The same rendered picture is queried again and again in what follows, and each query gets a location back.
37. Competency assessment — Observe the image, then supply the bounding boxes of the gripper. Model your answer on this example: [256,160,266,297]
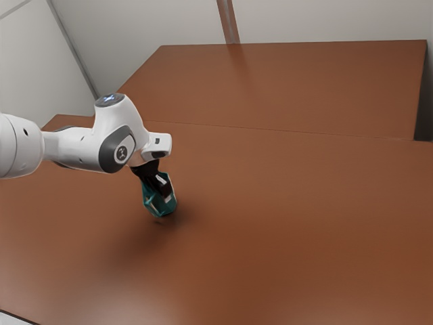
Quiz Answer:
[129,160,175,203]

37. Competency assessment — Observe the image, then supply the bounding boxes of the teal faceted mug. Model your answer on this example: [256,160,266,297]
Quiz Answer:
[139,172,179,218]

